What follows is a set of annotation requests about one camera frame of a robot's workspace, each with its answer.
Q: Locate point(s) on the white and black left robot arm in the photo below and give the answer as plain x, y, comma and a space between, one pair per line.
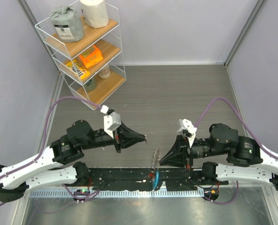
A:
59, 163

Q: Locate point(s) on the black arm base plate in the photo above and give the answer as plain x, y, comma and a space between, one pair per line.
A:
133, 179

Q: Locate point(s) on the grey green cup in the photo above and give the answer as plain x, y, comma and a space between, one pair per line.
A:
90, 85

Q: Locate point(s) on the grey wrapped paper roll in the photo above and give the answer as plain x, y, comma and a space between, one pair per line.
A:
67, 24

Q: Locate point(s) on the yellow candy bag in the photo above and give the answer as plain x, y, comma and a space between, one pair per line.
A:
79, 69

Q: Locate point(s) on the white paper towel roll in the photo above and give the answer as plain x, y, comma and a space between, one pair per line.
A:
95, 13

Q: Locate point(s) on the white slotted cable duct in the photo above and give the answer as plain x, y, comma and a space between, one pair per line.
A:
162, 192

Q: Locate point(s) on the metal key organizer blue handle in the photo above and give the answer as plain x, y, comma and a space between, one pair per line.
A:
154, 168

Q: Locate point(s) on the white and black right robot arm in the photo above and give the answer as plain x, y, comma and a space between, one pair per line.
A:
247, 160

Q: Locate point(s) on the white wire wooden shelf rack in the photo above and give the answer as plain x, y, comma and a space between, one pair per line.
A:
84, 41

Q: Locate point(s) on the white patterned cup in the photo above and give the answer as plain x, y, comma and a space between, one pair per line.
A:
104, 73

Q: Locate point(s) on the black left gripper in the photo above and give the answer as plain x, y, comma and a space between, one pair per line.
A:
125, 137

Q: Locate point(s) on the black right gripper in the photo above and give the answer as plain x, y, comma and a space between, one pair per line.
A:
180, 154

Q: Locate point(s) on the orange snack box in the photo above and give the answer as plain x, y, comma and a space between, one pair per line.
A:
91, 56

